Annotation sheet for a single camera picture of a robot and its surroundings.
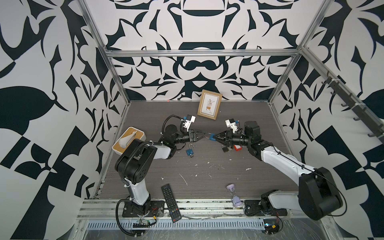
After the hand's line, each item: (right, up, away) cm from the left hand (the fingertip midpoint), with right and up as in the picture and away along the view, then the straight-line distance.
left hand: (209, 132), depth 77 cm
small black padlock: (+12, -12, +19) cm, 26 cm away
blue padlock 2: (-10, -14, +16) cm, 24 cm away
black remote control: (-17, -39, -4) cm, 43 cm away
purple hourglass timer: (+13, -34, -3) cm, 36 cm away
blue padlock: (+1, -3, 0) cm, 3 cm away
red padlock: (+19, -11, +15) cm, 27 cm away
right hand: (+3, -3, -1) cm, 4 cm away
